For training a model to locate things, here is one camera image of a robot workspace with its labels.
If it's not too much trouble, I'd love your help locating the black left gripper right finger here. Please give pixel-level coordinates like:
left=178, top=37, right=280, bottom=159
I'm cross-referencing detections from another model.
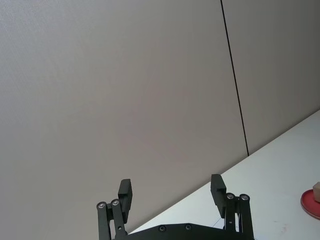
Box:
left=210, top=174, right=255, bottom=240

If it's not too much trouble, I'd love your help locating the round red dish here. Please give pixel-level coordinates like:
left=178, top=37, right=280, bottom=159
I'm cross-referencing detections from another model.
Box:
left=300, top=188, right=320, bottom=221

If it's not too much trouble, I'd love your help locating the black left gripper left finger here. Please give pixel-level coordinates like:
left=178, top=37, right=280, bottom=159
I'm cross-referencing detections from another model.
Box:
left=96, top=178, right=133, bottom=240

